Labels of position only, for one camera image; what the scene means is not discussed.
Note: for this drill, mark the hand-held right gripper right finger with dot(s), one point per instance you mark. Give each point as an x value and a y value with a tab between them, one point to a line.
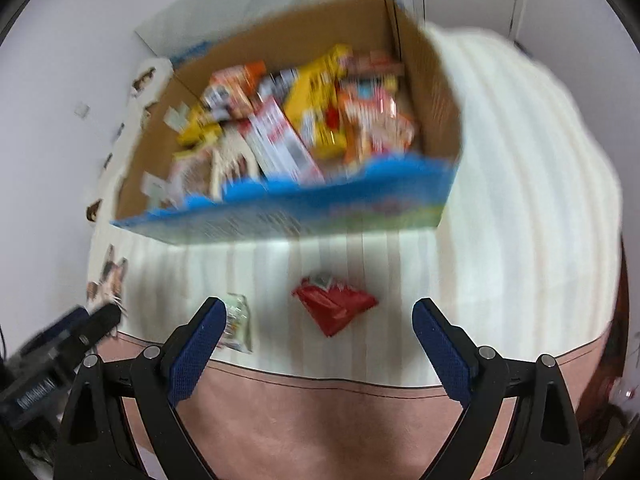
442	355

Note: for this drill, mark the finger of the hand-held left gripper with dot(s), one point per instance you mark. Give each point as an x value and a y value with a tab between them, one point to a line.
105	319
65	327

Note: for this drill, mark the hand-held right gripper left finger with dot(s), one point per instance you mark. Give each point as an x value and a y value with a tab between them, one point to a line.
197	355

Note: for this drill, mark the red snack packet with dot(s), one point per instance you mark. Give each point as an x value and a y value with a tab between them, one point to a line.
331	305

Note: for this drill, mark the blue printed cardboard box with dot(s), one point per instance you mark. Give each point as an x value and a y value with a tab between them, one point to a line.
300	217

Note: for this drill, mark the pile of assorted snacks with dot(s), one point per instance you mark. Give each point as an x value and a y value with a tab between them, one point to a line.
310	110

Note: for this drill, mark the pink blanket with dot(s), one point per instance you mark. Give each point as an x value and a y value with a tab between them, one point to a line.
320	425

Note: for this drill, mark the cream striped blanket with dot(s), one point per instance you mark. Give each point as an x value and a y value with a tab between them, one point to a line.
525	210

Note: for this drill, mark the white wall socket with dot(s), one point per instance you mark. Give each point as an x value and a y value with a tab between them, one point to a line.
82	109

